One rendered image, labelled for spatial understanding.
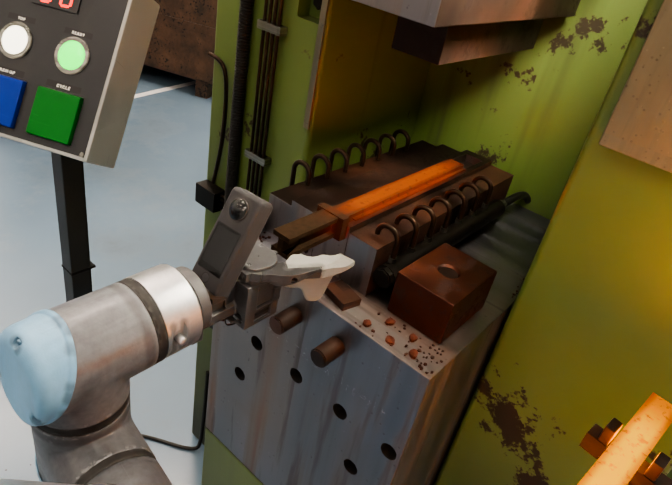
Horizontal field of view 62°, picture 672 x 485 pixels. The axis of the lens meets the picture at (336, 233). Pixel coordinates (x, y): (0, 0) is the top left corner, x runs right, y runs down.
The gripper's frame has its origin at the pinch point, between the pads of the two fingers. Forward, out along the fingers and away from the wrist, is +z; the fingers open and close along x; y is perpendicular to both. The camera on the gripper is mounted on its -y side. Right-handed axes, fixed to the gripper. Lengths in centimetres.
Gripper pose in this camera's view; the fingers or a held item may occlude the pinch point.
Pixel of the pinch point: (312, 229)
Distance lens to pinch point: 71.6
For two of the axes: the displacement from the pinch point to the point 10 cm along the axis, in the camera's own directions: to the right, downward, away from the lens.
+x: 7.4, 4.6, -4.9
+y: -1.7, 8.4, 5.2
